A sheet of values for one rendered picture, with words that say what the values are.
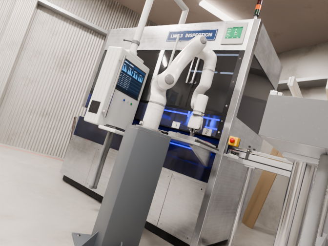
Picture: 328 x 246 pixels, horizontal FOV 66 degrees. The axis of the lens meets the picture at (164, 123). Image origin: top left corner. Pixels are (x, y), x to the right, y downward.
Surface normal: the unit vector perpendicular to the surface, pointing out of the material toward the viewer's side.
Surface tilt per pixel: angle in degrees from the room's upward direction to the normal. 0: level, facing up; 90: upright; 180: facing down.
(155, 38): 90
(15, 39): 90
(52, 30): 90
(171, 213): 90
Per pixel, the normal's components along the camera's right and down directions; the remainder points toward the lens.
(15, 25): 0.44, 0.04
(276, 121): -0.56, -0.25
